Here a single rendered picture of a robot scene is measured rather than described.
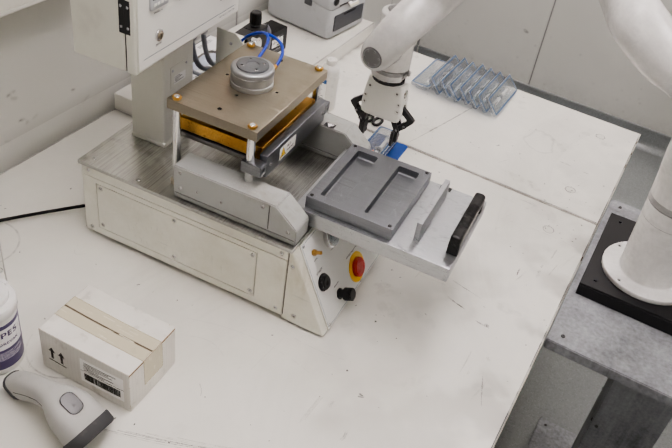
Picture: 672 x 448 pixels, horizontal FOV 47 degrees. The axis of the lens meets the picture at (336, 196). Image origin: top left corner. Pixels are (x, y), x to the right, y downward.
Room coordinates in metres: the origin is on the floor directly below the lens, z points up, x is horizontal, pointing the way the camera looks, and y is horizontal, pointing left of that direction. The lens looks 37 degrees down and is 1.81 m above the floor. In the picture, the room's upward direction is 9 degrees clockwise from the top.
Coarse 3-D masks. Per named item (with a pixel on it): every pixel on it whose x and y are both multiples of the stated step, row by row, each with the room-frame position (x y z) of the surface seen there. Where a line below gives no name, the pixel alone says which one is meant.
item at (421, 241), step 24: (432, 192) 1.17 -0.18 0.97; (456, 192) 1.18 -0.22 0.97; (312, 216) 1.05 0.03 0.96; (408, 216) 1.08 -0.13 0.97; (432, 216) 1.08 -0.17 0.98; (456, 216) 1.11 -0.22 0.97; (480, 216) 1.14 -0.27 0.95; (360, 240) 1.02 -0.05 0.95; (384, 240) 1.01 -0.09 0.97; (408, 240) 1.02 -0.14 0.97; (432, 240) 1.03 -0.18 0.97; (408, 264) 0.98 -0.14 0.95; (432, 264) 0.97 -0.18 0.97
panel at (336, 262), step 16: (304, 240) 1.03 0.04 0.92; (320, 240) 1.06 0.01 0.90; (304, 256) 1.01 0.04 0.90; (320, 256) 1.05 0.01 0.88; (336, 256) 1.09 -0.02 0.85; (352, 256) 1.13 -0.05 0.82; (368, 256) 1.18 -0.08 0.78; (320, 272) 1.03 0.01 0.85; (336, 272) 1.07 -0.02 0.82; (352, 272) 1.11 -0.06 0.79; (320, 288) 1.01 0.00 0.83; (336, 288) 1.05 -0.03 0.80; (320, 304) 0.99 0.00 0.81; (336, 304) 1.03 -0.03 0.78
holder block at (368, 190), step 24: (336, 168) 1.16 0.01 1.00; (360, 168) 1.19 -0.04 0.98; (384, 168) 1.18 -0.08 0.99; (408, 168) 1.20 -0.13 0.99; (312, 192) 1.08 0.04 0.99; (336, 192) 1.11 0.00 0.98; (360, 192) 1.10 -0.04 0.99; (384, 192) 1.13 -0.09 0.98; (408, 192) 1.12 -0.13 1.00; (336, 216) 1.04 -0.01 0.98; (360, 216) 1.03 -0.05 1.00; (384, 216) 1.06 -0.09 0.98
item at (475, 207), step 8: (472, 200) 1.11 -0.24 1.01; (480, 200) 1.11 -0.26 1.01; (472, 208) 1.09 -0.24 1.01; (480, 208) 1.11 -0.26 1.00; (464, 216) 1.06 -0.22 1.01; (472, 216) 1.06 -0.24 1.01; (464, 224) 1.04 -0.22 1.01; (456, 232) 1.01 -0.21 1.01; (464, 232) 1.02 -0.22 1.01; (456, 240) 1.00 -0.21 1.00; (448, 248) 1.00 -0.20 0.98; (456, 248) 1.00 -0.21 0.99; (456, 256) 0.99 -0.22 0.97
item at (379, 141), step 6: (378, 132) 1.63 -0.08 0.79; (384, 132) 1.63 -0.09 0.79; (390, 132) 1.63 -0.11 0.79; (372, 138) 1.59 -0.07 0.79; (378, 138) 1.60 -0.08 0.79; (384, 138) 1.60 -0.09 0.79; (372, 144) 1.57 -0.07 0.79; (378, 144) 1.57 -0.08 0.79; (384, 144) 1.58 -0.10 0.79; (372, 150) 1.54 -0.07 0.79; (378, 150) 1.55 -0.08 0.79; (384, 150) 1.55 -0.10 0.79
